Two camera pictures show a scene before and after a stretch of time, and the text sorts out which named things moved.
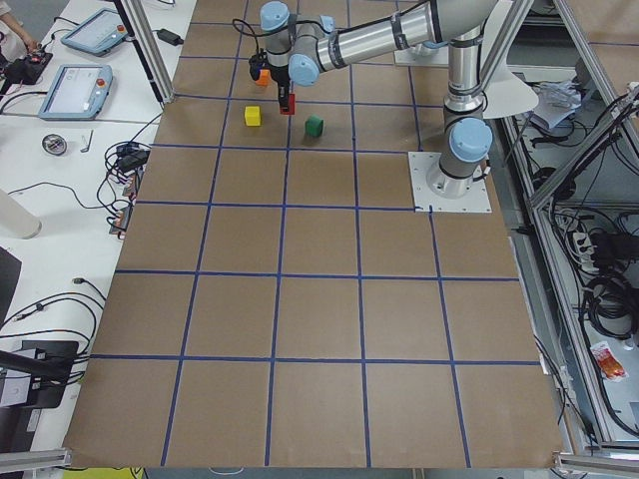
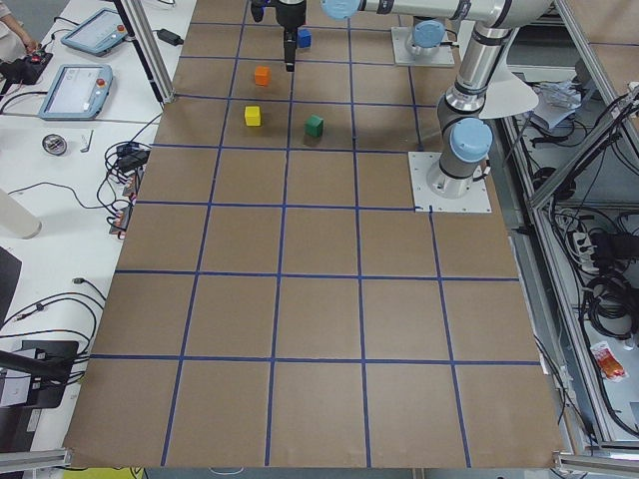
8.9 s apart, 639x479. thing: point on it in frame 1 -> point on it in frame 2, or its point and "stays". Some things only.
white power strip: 585,249 stays
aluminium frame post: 139,22 stays
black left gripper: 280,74 -> 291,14
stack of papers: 557,100 stays
